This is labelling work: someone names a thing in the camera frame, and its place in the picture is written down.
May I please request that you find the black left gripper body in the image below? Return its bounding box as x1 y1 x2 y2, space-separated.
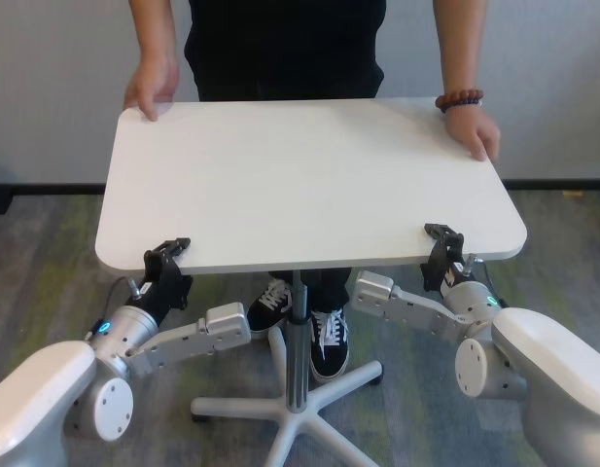
131 257 194 322

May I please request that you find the person's right forearm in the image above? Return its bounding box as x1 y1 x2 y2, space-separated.
128 0 178 62

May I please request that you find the person's right hand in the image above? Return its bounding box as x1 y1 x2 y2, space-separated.
123 53 180 122

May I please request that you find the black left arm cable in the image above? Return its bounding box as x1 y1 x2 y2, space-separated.
85 275 135 341

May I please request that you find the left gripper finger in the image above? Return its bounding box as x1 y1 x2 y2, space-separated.
143 236 192 267

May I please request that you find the brown wooden bead bracelet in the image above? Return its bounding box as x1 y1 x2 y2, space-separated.
434 87 484 110

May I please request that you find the person's left forearm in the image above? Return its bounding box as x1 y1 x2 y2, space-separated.
435 0 483 96

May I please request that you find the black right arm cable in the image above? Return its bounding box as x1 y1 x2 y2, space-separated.
467 252 503 307

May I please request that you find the person's black-clothed body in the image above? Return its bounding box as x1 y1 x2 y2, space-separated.
185 0 384 315

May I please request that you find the white rectangular table board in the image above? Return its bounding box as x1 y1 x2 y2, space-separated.
93 96 528 467

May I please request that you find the dark blue bead bracelet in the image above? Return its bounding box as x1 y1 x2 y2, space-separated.
440 96 483 114

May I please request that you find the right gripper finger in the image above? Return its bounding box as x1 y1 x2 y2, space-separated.
424 222 465 247

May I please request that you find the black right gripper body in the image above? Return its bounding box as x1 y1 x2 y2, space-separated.
420 240 471 296

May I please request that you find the person's left hand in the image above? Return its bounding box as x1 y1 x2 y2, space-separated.
443 107 503 162

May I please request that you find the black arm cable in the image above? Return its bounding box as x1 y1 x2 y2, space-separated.
85 275 135 341
467 252 503 307

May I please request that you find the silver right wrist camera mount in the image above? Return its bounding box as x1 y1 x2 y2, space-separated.
350 269 469 337

